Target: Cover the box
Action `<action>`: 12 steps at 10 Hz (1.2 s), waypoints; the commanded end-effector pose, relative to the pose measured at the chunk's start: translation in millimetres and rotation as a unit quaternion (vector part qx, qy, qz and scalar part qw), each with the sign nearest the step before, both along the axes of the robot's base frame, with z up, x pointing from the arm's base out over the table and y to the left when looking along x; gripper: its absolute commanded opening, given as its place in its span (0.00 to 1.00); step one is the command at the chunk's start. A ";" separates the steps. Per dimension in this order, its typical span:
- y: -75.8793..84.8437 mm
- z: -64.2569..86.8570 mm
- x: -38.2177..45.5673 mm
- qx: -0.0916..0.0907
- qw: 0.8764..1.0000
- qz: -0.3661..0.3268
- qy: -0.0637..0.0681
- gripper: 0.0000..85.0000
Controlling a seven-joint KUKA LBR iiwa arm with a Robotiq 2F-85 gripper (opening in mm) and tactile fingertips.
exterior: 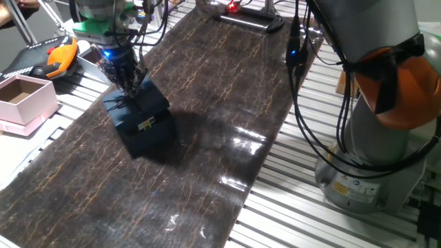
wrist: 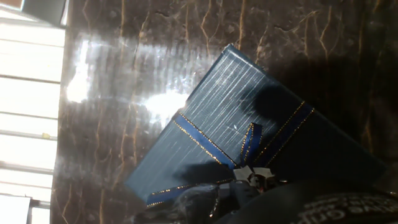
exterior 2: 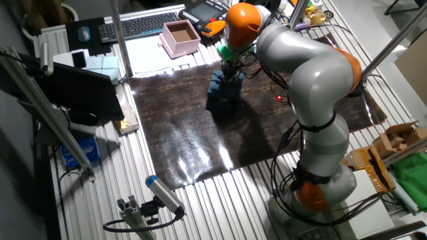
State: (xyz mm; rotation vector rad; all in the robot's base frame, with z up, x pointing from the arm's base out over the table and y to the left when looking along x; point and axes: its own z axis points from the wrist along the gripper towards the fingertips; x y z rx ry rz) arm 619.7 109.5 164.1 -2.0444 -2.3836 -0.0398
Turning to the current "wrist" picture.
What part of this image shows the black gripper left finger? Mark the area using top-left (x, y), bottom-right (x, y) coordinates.
top-left (133, 183), bottom-right (240, 224)

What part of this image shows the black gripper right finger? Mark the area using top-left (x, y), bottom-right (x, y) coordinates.
top-left (217, 179), bottom-right (398, 224)

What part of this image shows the silver open gift box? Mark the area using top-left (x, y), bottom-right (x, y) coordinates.
top-left (0, 0), bottom-right (70, 28)

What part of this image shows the navy box lid with ribbon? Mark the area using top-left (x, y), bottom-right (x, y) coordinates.
top-left (124, 43), bottom-right (389, 209)

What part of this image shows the dark marble pattern mat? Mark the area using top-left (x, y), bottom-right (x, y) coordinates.
top-left (49, 0), bottom-right (398, 224)

